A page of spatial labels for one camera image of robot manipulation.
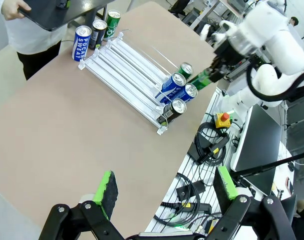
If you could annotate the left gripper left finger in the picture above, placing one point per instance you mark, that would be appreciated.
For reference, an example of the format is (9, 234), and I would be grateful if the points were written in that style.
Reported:
(109, 190)

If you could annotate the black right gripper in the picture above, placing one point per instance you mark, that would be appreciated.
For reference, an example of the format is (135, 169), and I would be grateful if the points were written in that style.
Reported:
(227, 53)

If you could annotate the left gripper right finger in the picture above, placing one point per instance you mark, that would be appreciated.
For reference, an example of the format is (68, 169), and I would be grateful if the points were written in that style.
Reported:
(224, 185)

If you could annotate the green Chilsung cider can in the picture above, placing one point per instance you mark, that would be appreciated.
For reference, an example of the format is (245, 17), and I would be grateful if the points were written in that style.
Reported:
(199, 81)
(111, 25)
(185, 70)

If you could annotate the black serving tray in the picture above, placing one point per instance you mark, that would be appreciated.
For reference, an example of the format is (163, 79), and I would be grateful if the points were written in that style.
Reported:
(56, 17)

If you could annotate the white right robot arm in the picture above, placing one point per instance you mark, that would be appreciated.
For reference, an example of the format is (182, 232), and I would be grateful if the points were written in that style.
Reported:
(274, 30)

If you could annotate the person in white zip hoodie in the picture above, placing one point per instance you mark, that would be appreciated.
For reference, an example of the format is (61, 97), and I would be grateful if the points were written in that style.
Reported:
(29, 40)

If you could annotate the person's right hand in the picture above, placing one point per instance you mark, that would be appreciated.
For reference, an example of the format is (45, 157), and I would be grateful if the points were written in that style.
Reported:
(12, 10)

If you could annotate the blue Pocari Sweat can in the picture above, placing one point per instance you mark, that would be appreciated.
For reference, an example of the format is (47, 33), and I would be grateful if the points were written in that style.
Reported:
(170, 87)
(188, 93)
(80, 45)

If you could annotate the black slanted rod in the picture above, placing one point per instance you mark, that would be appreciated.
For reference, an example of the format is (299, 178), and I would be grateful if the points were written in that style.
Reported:
(267, 166)

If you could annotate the yellow emergency stop button box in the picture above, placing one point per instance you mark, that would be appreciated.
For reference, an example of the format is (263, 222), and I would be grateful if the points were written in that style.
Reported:
(220, 121)

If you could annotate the black flat monitor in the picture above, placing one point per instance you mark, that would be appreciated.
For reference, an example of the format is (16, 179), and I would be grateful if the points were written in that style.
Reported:
(259, 145)

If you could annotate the black Pepsi can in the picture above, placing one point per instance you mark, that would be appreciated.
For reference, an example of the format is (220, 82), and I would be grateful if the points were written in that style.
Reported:
(98, 35)
(173, 111)

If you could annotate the black flat bracket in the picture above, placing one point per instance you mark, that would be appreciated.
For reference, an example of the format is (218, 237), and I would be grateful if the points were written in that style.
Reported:
(189, 190)

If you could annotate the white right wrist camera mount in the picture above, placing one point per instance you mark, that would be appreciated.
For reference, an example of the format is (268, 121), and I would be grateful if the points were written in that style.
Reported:
(224, 26)

